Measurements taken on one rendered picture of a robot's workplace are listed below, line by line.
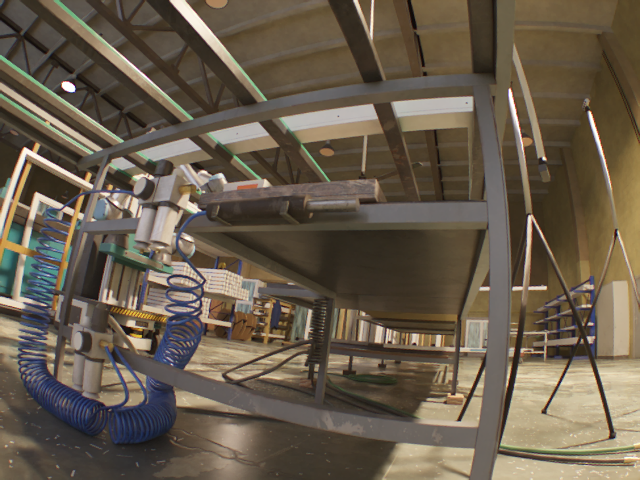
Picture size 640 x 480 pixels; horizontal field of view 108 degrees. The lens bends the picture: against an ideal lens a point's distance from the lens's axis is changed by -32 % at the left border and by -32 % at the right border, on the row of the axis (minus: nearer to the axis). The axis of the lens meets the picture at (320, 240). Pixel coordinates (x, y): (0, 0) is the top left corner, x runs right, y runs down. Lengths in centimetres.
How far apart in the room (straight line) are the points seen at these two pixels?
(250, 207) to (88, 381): 53
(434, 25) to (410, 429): 979
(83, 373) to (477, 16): 104
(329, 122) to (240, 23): 976
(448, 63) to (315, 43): 403
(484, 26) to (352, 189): 37
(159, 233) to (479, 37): 68
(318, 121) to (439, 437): 76
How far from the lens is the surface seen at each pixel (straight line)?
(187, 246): 286
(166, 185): 71
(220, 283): 657
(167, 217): 68
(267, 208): 55
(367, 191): 59
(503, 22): 58
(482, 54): 65
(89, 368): 81
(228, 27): 1079
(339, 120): 88
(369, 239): 71
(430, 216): 51
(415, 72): 831
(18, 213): 499
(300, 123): 93
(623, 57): 1039
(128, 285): 282
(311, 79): 1177
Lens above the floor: 35
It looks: 16 degrees up
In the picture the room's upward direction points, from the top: 7 degrees clockwise
